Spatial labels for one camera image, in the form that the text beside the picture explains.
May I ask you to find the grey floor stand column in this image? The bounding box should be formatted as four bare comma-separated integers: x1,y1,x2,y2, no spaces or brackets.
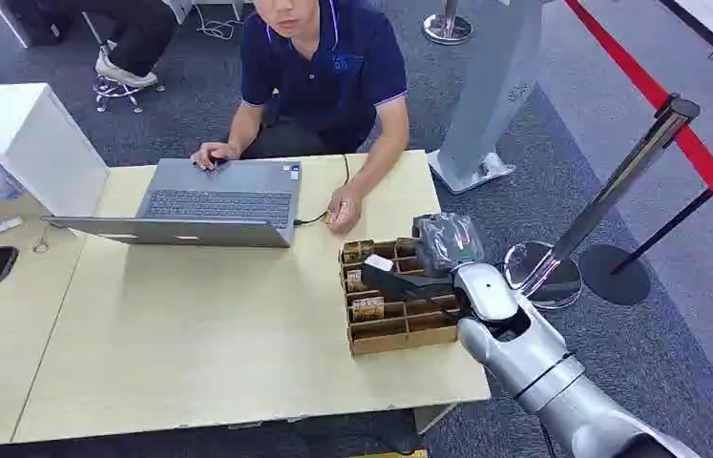
427,0,546,196

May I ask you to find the chrome stanchion base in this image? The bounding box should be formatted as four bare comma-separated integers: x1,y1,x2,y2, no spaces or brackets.
422,0,475,47

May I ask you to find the white cabinet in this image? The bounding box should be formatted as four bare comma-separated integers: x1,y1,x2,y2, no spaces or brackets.
0,82,112,219

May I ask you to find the wooden card box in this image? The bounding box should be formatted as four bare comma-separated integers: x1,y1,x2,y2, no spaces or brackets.
338,237,466,357

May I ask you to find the white floor cable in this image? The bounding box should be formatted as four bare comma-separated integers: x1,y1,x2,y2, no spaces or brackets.
193,3,244,42

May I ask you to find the person's left hand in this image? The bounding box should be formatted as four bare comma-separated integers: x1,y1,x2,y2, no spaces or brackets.
325,198,365,236

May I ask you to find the person's hand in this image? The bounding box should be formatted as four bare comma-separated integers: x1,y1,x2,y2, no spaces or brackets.
325,198,365,236
190,141,241,173

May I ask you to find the black laptop cable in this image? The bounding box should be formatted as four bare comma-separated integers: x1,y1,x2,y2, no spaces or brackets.
293,153,352,227

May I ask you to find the person's right hand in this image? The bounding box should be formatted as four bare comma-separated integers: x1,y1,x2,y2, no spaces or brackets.
190,141,241,173

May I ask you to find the grey laptop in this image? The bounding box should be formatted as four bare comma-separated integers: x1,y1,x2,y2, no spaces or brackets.
40,156,303,249

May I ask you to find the person at desk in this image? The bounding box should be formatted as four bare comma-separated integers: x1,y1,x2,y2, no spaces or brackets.
190,0,411,236

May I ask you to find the chrome stanchion post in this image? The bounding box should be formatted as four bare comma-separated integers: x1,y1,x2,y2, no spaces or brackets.
501,93,703,311

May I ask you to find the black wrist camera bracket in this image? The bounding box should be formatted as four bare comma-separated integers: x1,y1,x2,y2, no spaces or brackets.
361,262,460,304

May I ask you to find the red barrier belt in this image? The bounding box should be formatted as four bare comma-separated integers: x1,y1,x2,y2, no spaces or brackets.
562,0,713,256

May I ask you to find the seated person on stool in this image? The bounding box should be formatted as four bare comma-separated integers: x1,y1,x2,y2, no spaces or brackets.
10,0,178,89

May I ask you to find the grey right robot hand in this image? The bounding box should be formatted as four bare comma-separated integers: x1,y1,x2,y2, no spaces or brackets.
411,213,487,280

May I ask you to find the yellow object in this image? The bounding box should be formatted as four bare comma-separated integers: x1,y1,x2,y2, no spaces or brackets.
350,448,429,458

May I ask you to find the desk leg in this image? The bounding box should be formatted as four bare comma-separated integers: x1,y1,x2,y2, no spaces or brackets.
411,403,457,435

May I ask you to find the black stanchion post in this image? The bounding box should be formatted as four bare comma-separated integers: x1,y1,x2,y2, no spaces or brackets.
578,143,713,308

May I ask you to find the chrome stool base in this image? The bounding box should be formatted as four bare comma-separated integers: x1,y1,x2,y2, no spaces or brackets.
93,74,166,115

